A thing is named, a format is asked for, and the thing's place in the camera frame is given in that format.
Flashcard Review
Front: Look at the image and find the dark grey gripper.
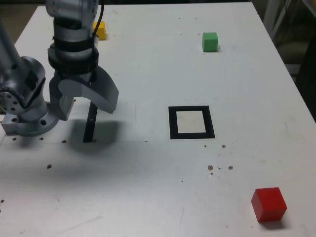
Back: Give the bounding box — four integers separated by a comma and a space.
48, 66, 120, 121

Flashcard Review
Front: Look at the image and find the yellow cube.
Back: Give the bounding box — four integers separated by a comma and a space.
92, 21, 107, 40

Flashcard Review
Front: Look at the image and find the green cube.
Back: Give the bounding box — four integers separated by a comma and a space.
201, 32, 219, 53

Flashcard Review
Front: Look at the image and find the red cube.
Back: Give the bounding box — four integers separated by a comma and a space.
251, 187, 288, 223

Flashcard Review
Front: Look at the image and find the black tape square outline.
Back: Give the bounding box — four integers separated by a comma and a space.
168, 105, 216, 140

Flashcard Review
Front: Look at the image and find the black tape strip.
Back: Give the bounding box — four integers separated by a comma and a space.
82, 100, 99, 143

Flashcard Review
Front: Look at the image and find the grey metal rack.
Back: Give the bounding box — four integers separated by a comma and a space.
262, 0, 316, 75

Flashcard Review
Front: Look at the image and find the black cable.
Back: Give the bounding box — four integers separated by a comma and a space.
90, 0, 105, 86

